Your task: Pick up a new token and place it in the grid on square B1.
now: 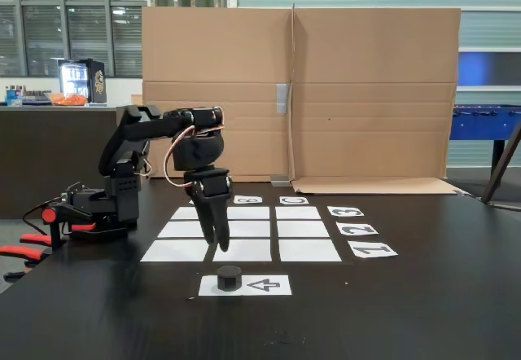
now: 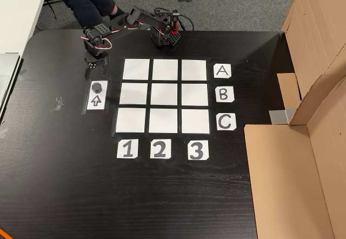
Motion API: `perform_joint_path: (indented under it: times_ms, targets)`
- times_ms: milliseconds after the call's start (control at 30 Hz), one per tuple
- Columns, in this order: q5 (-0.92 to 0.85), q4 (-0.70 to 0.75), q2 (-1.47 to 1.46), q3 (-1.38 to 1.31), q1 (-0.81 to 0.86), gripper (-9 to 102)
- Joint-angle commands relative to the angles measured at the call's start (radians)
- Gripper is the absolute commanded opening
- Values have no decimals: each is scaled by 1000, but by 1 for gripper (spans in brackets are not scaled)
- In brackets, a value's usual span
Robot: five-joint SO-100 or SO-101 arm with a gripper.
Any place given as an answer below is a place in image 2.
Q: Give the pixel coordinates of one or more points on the black octagonal token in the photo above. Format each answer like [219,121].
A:
[96,86]

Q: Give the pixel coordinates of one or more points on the white paper grid square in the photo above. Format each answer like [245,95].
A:
[133,94]
[163,120]
[195,120]
[165,69]
[164,94]
[130,120]
[195,94]
[136,69]
[194,69]

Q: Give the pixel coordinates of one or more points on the white arrow paper sheet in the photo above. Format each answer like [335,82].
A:
[90,106]

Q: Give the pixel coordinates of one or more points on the crumpled grey tape piece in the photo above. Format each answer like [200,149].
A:
[58,105]

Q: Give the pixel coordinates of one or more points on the flat grey tape piece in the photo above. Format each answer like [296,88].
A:
[23,74]

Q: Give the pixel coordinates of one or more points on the white desk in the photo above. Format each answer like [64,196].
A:
[16,20]

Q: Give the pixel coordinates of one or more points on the paper sheet number 2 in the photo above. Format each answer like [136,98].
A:
[152,141]

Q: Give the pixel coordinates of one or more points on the paper sheet number 1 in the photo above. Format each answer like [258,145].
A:
[120,155]

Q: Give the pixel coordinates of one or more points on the paper sheet letter A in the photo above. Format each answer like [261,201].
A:
[216,75]

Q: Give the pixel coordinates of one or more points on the paper sheet number 3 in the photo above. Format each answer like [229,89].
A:
[190,143]

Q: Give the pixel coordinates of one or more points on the paper sheet letter C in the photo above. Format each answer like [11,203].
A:
[219,128]

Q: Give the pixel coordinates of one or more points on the paper sheet letter B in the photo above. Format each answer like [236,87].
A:
[231,99]

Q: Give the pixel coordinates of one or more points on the large brown cardboard box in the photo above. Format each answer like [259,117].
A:
[283,182]

